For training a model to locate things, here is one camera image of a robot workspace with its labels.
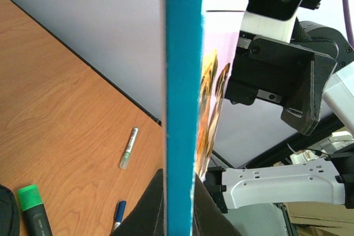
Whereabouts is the black student backpack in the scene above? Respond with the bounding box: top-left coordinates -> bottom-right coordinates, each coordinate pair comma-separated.
0,185 -> 20,236

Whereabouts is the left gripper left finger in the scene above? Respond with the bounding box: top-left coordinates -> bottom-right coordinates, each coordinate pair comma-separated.
112,169 -> 164,236

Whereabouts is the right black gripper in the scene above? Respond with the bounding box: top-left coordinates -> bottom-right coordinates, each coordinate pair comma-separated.
225,35 -> 337,135

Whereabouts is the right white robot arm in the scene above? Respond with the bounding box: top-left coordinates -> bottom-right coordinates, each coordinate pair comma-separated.
204,21 -> 353,213

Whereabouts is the grey white pen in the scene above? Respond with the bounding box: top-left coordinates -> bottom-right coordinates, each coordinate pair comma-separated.
119,127 -> 139,170

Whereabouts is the green cap black highlighter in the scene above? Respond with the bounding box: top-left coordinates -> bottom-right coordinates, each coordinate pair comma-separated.
17,185 -> 53,236

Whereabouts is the dog reader book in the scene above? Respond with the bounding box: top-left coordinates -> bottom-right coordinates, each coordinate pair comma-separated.
163,0 -> 248,235

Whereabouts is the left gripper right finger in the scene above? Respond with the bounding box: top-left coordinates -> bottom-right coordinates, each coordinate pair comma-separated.
192,175 -> 242,236

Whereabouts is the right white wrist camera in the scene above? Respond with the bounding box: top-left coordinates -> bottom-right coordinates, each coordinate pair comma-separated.
241,0 -> 303,43

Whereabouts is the blue cap white pen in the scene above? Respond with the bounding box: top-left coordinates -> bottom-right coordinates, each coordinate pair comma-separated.
112,201 -> 127,232

